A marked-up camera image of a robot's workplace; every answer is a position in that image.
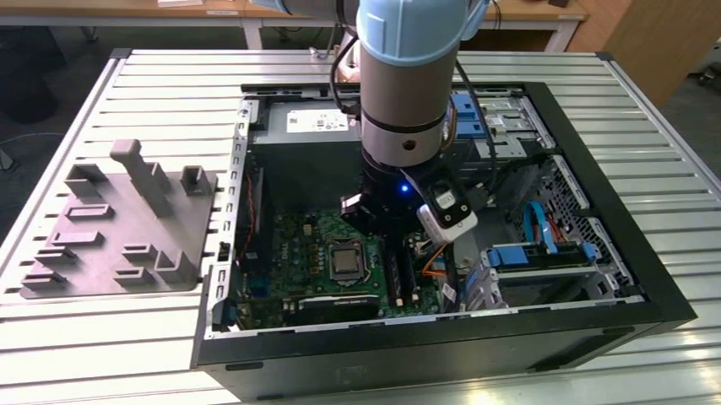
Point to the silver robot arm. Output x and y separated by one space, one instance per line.
406 84

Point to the silver CPU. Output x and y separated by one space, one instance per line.
344 262

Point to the green motherboard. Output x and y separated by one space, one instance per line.
292 244

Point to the grey power supply unit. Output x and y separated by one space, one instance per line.
304 137

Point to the black graphics card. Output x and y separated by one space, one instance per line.
338 307

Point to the blue disk carrier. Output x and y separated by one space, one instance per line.
513 257

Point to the blue drive cage latch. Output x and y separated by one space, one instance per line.
468 114

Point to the metal drive cage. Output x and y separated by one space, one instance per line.
515 143

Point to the metal disk bay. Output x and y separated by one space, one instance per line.
546 280

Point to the black PC case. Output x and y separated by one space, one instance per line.
450 358

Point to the grey parts rack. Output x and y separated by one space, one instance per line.
140 236

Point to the wooden cabinet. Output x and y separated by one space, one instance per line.
653 42

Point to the wooden desk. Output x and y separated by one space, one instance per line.
140 10

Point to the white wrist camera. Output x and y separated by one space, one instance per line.
447 217

